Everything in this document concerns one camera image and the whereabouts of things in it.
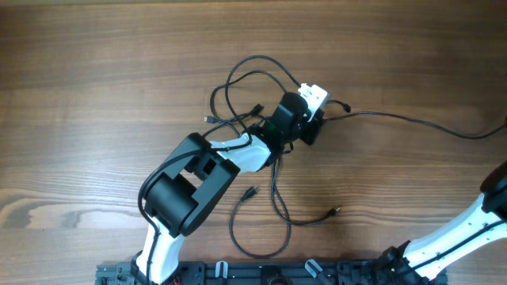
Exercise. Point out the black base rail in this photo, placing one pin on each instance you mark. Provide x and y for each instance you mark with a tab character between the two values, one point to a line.
198	272

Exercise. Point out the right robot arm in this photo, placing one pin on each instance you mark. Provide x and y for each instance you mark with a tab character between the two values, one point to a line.
482	223

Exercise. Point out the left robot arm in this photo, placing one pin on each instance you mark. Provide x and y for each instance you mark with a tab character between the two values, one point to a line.
183	191

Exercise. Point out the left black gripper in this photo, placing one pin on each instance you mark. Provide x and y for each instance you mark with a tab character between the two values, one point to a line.
311	135

